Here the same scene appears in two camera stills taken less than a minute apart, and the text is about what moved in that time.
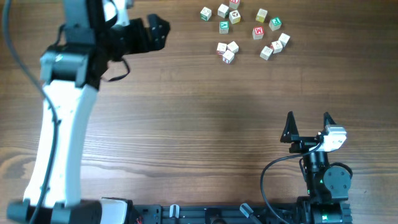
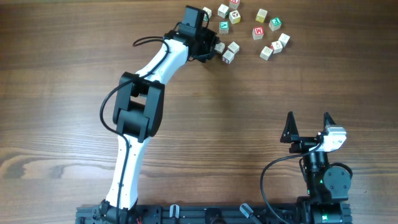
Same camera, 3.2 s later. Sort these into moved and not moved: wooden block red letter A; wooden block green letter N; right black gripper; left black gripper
Moved: left black gripper
Not moved: wooden block green letter N; wooden block red letter A; right black gripper
